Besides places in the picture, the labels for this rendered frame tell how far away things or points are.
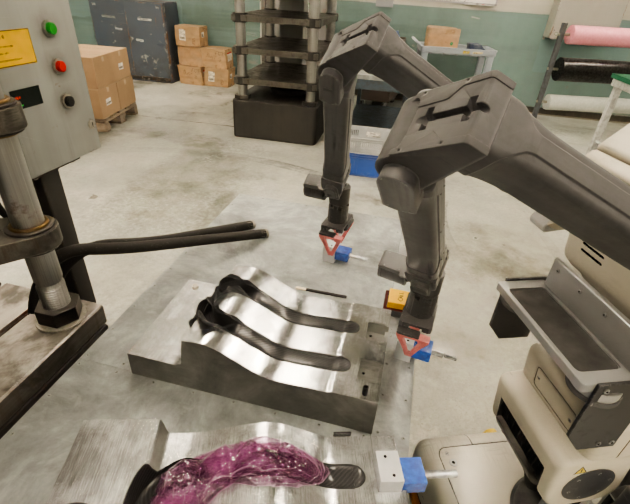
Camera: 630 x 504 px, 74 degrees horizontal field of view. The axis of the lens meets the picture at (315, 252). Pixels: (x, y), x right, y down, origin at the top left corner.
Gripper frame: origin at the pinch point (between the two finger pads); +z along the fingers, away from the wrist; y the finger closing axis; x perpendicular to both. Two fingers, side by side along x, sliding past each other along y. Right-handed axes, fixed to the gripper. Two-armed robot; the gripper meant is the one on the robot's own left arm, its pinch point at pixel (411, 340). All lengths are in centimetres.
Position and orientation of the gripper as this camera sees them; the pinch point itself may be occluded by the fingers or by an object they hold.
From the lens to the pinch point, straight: 98.0
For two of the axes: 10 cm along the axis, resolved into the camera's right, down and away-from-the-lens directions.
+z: -0.7, 8.3, 5.6
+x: 9.3, 2.5, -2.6
